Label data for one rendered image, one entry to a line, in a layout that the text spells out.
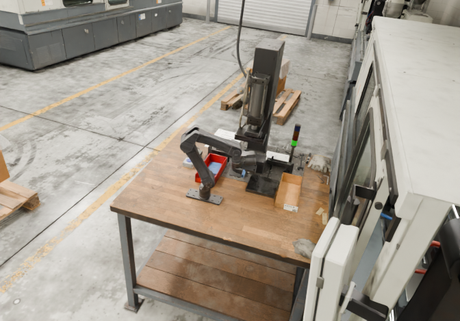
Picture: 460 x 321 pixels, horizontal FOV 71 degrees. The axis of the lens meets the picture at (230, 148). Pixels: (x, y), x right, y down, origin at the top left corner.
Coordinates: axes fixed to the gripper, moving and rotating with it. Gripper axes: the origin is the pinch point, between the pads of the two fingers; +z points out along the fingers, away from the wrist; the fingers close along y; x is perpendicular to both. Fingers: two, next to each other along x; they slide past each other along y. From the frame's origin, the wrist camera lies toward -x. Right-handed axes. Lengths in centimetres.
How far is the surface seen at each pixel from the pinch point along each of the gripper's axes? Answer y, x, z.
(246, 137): 24.5, 1.0, -1.1
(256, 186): -1.0, -11.9, 8.6
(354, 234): -43, -46, -81
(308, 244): -31, -44, -11
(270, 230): -28.3, -25.0, -6.0
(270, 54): 58, -4, -38
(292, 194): 0.2, -33.5, 10.3
